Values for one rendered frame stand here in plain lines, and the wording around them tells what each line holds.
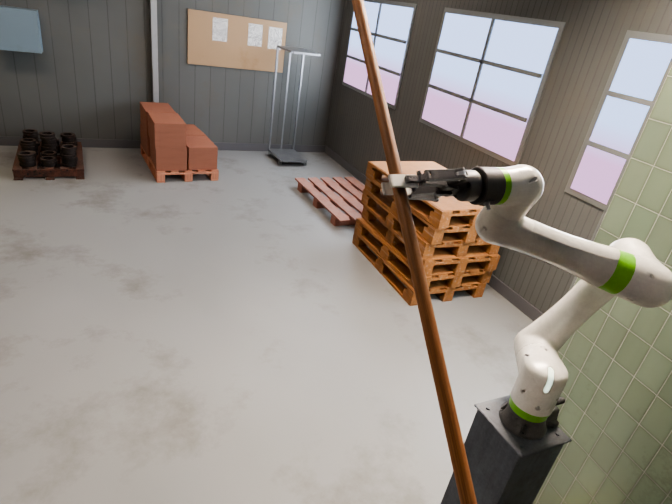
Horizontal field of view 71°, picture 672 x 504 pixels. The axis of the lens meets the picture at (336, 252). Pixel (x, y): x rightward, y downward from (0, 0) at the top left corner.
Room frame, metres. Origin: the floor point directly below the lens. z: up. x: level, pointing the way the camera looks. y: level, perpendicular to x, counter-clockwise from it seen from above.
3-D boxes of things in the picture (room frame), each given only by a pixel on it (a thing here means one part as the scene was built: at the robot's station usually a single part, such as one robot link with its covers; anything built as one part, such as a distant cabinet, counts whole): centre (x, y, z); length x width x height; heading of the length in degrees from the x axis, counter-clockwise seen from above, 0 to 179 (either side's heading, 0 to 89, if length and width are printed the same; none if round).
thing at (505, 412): (1.20, -0.74, 1.23); 0.26 x 0.15 x 0.06; 119
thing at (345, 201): (5.85, -0.02, 0.06); 1.43 x 0.97 x 0.13; 29
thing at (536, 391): (1.18, -0.69, 1.36); 0.16 x 0.13 x 0.19; 171
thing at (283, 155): (7.32, 1.01, 0.83); 0.61 x 0.50 x 1.65; 29
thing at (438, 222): (4.40, -0.85, 0.48); 1.32 x 0.90 x 0.96; 29
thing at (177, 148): (6.23, 2.36, 0.37); 1.24 x 0.88 x 0.74; 29
